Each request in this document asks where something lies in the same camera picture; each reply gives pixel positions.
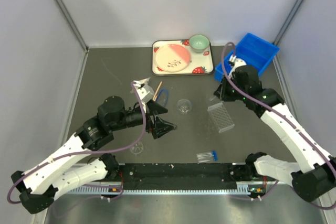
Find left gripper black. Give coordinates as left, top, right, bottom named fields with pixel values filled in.
left=110, top=99, right=176, bottom=138

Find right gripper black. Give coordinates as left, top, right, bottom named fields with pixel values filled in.
left=215, top=73, right=247, bottom=101

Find clear test tube rack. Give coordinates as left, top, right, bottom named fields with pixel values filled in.
left=207, top=102, right=235, bottom=133

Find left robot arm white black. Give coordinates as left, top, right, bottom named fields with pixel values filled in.
left=11, top=96, right=177, bottom=214

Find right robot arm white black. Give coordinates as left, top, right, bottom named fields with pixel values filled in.
left=214, top=65, right=335, bottom=202

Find wooden tweezers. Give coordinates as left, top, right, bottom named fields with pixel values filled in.
left=153, top=81, right=163, bottom=101

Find clear glass flask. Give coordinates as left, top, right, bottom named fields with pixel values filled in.
left=176, top=99, right=192, bottom=115

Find strawberry pattern tray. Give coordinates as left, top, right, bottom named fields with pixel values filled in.
left=152, top=39, right=214, bottom=76

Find plastic bag with contents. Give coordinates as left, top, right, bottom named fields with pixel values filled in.
left=130, top=77, right=150, bottom=93

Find green ceramic bowl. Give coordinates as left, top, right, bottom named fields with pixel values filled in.
left=189, top=34, right=210, bottom=53

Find blue plastic bin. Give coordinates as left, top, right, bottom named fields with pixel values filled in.
left=214, top=33, right=280, bottom=82

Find pink cream plate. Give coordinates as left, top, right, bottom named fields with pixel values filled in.
left=154, top=44, right=191, bottom=73

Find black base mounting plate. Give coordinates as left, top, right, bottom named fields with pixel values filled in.
left=89, top=163, right=266, bottom=190

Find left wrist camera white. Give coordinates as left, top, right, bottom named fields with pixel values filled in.
left=136, top=84, right=154, bottom=103

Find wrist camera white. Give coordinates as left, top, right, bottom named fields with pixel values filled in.
left=136, top=84, right=154, bottom=103
left=228, top=55, right=247, bottom=72

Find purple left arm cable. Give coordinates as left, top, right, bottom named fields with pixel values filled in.
left=6, top=82, right=148, bottom=205

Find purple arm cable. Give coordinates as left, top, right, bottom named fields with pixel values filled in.
left=6, top=82, right=148, bottom=205
left=222, top=41, right=336, bottom=210

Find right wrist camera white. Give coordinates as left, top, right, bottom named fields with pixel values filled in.
left=228, top=55, right=247, bottom=72

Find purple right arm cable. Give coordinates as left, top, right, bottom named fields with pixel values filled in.
left=222, top=41, right=336, bottom=210

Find grey slotted cable duct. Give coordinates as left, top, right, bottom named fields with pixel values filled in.
left=65, top=184, right=251, bottom=195

